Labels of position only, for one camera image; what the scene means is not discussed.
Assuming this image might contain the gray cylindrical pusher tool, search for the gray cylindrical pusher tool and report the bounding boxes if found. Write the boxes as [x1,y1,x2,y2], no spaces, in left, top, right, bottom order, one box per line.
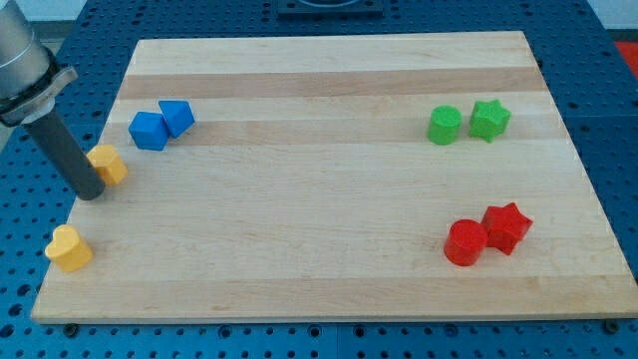
[22,111,106,200]

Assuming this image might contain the light wooden board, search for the light wooden board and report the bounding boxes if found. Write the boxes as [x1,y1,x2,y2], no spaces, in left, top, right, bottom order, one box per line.
[32,31,637,324]

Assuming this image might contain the yellow heart block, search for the yellow heart block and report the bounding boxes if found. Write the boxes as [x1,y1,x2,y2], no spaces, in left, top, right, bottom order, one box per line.
[45,224,94,273]

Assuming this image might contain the blue cube block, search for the blue cube block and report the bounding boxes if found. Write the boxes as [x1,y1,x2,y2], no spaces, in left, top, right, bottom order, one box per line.
[129,112,168,152]

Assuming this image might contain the red cylinder block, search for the red cylinder block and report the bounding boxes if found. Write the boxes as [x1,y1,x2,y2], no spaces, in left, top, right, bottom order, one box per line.
[444,219,487,266]

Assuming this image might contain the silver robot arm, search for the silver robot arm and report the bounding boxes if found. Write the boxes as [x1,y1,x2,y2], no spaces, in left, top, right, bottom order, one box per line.
[1,1,78,128]

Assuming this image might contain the yellow hexagon block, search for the yellow hexagon block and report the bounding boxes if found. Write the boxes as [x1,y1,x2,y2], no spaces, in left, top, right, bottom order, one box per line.
[87,145,128,185]

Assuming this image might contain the red star block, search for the red star block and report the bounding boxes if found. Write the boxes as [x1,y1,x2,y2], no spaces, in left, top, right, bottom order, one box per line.
[481,202,533,255]

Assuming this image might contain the green star block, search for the green star block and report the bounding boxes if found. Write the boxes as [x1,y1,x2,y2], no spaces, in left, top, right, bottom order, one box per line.
[470,100,511,143]

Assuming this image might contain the green cylinder block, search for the green cylinder block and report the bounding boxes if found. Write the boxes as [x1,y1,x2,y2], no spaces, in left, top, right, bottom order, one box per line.
[427,105,463,146]

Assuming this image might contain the blue pentagon block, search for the blue pentagon block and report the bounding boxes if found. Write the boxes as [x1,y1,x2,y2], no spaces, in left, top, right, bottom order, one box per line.
[159,100,195,139]

